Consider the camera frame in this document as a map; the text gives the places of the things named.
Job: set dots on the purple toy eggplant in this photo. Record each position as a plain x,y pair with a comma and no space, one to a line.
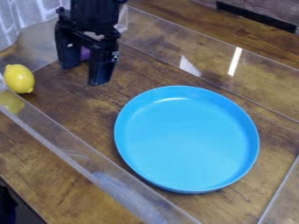
84,54

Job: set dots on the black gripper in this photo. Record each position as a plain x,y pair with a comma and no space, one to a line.
90,16

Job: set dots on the yellow lemon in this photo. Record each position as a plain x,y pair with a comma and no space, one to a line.
19,78

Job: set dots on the clear acrylic barrier wall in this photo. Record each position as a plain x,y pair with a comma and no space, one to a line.
58,155

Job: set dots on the blue round tray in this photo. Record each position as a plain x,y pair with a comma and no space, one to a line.
187,139

